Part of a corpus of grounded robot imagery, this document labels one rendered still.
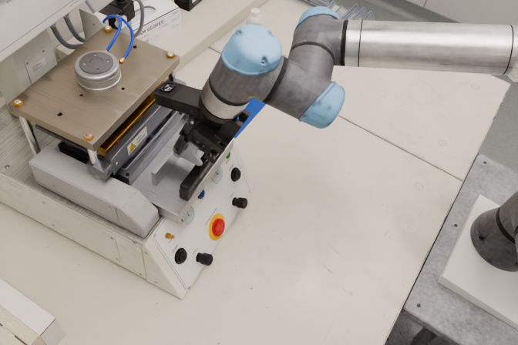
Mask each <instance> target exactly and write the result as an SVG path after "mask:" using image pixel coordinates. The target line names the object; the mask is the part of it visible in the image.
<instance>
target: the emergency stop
mask: <svg viewBox="0 0 518 345"><path fill-rule="evenodd" d="M224 228H225V224H224V221H223V220H222V219H220V218H218V219H216V220H215V221H214V223H213V225H212V233H213V234H214V235H215V236H220V235H221V234H222V233H223V232H224Z"/></svg>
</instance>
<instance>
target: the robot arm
mask: <svg viewBox="0 0 518 345"><path fill-rule="evenodd" d="M281 54H282V47H281V43H280V41H279V39H278V37H277V36H274V35H273V34H272V33H271V30H269V29H268V28H265V27H264V26H262V25H256V24H247V25H242V26H241V27H240V28H238V29H237V30H236V31H235V32H234V34H233V35H232V36H231V38H230V40H229V41H228V42H227V43H226V44H225V46H224V47H223V49H222V52H221V55H220V57H219V59H218V60H217V63H216V65H215V66H214V68H213V70H212V72H211V73H210V75H209V77H208V79H207V81H206V82H205V84H204V86H203V88H202V90H200V89H195V88H193V87H190V86H187V85H183V84H180V83H177V82H172V81H170V80H166V81H165V82H164V83H163V84H162V85H161V86H160V87H159V88H158V89H156V90H155V91H154V92H153V94H154V98H155V101H156V104H157V105H159V106H163V107H166V108H168V109H172V110H175V111H178V112H182V113H185V114H187V115H189V117H190V118H189V119H188V120H187V122H186V123H185V125H184V126H183V128H182V129H181V130H180V133H179V135H180V136H179V138H178V140H177V141H176V143H175V145H174V147H173V153H174V155H175V156H176V157H177V158H184V159H186V160H188V161H190V162H191V163H193V164H195V165H197V166H202V164H203V162H202V161H201V159H200V158H199V156H198V155H197V150H200V151H202V152H204V153H205V156H204V158H205V159H207V160H208V161H210V162H212V163H213V164H214V163H215V162H216V161H217V160H218V158H219V157H220V155H221V154H222V152H223V151H224V150H225V149H226V148H227V146H228V144H229V143H230V141H231V140H232V139H233V138H234V137H235V135H236V134H237V132H238V131H239V129H240V128H241V126H242V125H243V124H244V123H245V121H246V120H247V118H248V117H249V116H250V114H251V113H249V112H248V111H247V110H246V109H245V108H246V106H247V104H248V103H249V102H250V101H251V100H252V98H255V99H257V100H259V101H261V102H263V103H265V104H267V105H269V106H271V107H273V108H275V109H277V110H279V111H281V112H284V113H286V114H288V115H290V116H292V117H294V118H296V119H298V121H299V122H305V123H307V124H308V125H311V126H314V127H316V128H318V129H324V128H326V127H328V126H330V125H331V124H332V123H333V122H334V120H335V119H336V118H337V116H338V114H339V113H340V111H341V108H342V106H343V104H344V101H345V90H344V89H343V87H342V86H340V85H338V84H337V83H336V81H332V80H331V77H332V73H333V68H334V65H335V66H351V67H366V68H380V69H408V70H422V71H437V72H464V73H479V74H493V75H508V76H509V77H510V79H511V80H512V81H513V82H518V23H516V24H515V25H496V24H469V23H443V22H392V21H365V20H341V19H340V18H339V17H338V15H337V13H336V12H334V11H333V10H331V9H329V8H327V7H324V6H316V7H312V8H310V9H308V10H306V11H305V12H304V13H303V14H302V15H301V17H300V18H299V21H298V24H297V26H296V28H295V30H294V34H293V41H292V44H291V49H290V52H289V55H288V57H287V58H286V57H284V56H282V55H281ZM237 117H239V119H238V120H237ZM218 153H219V155H218V156H217V158H216V159H214V158H213V157H211V156H209V154H213V155H214V156H216V155H217V154H218ZM470 236H471V240H472V243H473V245H474V247H475V249H476V251H477V252H478V254H479V255H480V256H481V257H482V258H483V259H484V260H485V261H486V262H487V263H489V264H490V265H492V266H494V267H496V268H498V269H500V270H504V271H508V272H516V271H518V190H517V191H516V192H515V193H514V194H513V195H512V196H511V197H510V198H509V199H508V200H507V201H506V202H505V203H504V204H503V205H502V206H500V207H497V208H495V209H491V210H488V211H485V212H484V213H481V214H480V215H479V216H478V217H477V218H476V219H475V220H474V221H473V223H472V225H471V228H470Z"/></svg>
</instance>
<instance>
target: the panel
mask: <svg viewBox="0 0 518 345"><path fill-rule="evenodd" d="M220 167H221V168H222V170H223V177H222V179H221V181H220V182H218V183H211V182H210V181H209V182H208V183H207V185H206V186H205V187H204V188H203V189H204V191H205V195H204V197H203V198H202V199H198V197H197V199H196V200H195V201H194V203H193V205H192V207H193V209H194V212H195V216H194V219H193V221H192V222H191V223H189V224H188V225H183V224H181V223H175V222H174V221H172V220H170V219H167V218H166V217H164V218H163V220H162V221H161V222H160V224H159V225H158V227H157V228H156V229H155V230H154V232H153V233H152V235H151V236H150V237H151V238H152V240H153V241H154V243H155V244H156V246H157V247H158V249H159V250H160V252H161V253H162V254H163V256H164V258H165V259H166V261H167V262H168V263H169V265H170V267H171V268H172V270H173V271H174V272H175V274H176V275H177V277H178V279H179V280H180V282H181V283H182V284H183V286H184V288H185V289H186V291H187V292H189V290H190V288H191V287H192V285H193V284H194V282H195V280H196V279H197V277H198V276H199V274H200V272H201V271H202V269H203V268H204V266H205V265H203V264H201V263H200V262H197V261H196V256H197V254H198V253H209V254H211V255H212V253H213V252H214V250H215V249H216V247H217V245H218V243H219V242H220V241H221V239H222V237H223V236H224V234H225V233H226V231H227V229H228V228H229V226H230V224H231V223H232V222H233V220H234V218H235V216H236V215H237V213H238V212H239V210H240V209H241V208H237V207H236V206H233V205H232V200H233V198H234V197H236V198H239V197H242V198H247V197H248V196H249V194H250V193H251V189H250V187H249V185H248V182H247V180H246V177H245V175H244V172H243V170H242V168H241V165H240V163H239V161H238V159H237V156H236V154H235V152H234V149H233V148H232V150H231V151H230V157H229V158H228V159H226V158H225V160H224V161H223V162H222V163H221V165H220ZM235 169H239V170H240V173H241V175H240V178H239V180H238V181H236V180H234V179H233V171H234V170H235ZM218 218H220V219H222V220H223V221H224V224H225V228H224V232H223V233H222V234H221V235H220V236H215V235H214V234H213V233H212V225H213V223H214V221H215V220H216V219H218ZM180 250H186V251H187V259H186V260H185V261H184V263H178V262H177V254H178V252H179V251H180Z"/></svg>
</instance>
